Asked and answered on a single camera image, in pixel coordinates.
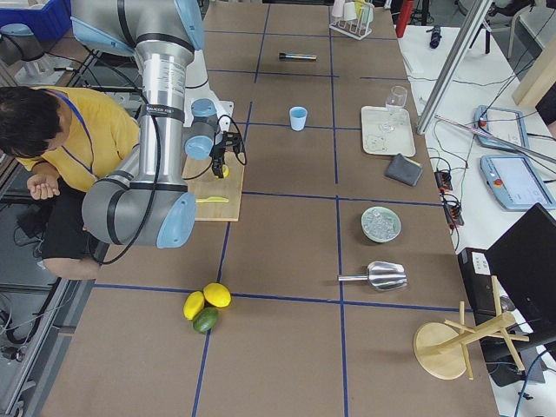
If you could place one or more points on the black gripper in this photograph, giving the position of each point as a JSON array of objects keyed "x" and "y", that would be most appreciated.
[{"x": 216, "y": 156}]

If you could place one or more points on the steel muddler black tip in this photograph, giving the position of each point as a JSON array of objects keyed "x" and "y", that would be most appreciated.
[{"x": 284, "y": 56}]

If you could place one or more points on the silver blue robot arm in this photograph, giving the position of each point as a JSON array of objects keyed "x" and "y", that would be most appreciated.
[{"x": 145, "y": 200}]

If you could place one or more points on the whole yellow lemon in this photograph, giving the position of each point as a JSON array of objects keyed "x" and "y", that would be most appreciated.
[
  {"x": 217, "y": 294},
  {"x": 193, "y": 305}
]

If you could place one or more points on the wooden cup tree stand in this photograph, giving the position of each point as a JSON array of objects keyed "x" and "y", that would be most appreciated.
[{"x": 441, "y": 348}]

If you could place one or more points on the bamboo cutting board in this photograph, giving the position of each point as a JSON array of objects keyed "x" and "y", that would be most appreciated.
[{"x": 204, "y": 184}]

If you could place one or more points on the yellow plastic knife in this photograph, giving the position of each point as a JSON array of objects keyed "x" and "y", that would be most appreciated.
[{"x": 212, "y": 199}]

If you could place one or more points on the person in yellow shirt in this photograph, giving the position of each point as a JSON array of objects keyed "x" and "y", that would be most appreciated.
[{"x": 67, "y": 138}]

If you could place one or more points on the whole green lime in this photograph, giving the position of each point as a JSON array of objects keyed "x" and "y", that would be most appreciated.
[{"x": 206, "y": 320}]

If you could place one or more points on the cream bear serving tray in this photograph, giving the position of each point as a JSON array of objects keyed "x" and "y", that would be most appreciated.
[{"x": 386, "y": 133}]

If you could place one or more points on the green bowl of ice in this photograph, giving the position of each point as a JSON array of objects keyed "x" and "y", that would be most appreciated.
[{"x": 380, "y": 224}]

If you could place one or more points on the clear wine glass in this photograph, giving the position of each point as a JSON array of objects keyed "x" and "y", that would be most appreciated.
[{"x": 395, "y": 102}]

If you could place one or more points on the metal ice scoop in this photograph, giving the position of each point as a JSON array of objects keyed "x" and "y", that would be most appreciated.
[{"x": 381, "y": 276}]

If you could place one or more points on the blue storage bin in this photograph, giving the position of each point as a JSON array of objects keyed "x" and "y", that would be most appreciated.
[{"x": 48, "y": 23}]

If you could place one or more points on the black orange power strip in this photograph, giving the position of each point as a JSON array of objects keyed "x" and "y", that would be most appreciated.
[{"x": 451, "y": 203}]

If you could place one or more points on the black desktop box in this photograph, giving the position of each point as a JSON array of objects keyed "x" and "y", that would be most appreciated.
[{"x": 477, "y": 277}]

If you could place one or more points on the far blue teach pendant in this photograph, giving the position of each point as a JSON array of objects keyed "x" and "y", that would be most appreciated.
[{"x": 505, "y": 124}]

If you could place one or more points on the blue teach pendant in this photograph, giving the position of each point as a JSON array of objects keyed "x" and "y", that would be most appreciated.
[
  {"x": 515, "y": 183},
  {"x": 505, "y": 124}
]

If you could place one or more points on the near blue teach pendant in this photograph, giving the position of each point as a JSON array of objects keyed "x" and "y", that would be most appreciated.
[{"x": 515, "y": 183}]

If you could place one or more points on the black monitor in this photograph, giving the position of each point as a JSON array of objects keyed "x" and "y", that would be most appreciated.
[{"x": 523, "y": 259}]

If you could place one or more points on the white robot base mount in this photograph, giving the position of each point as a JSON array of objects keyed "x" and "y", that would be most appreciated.
[{"x": 197, "y": 87}]

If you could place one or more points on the white wire cup rack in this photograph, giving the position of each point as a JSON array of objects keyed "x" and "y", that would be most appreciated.
[{"x": 352, "y": 18}]

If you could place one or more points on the aluminium frame post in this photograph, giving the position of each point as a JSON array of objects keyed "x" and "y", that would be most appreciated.
[{"x": 473, "y": 21}]

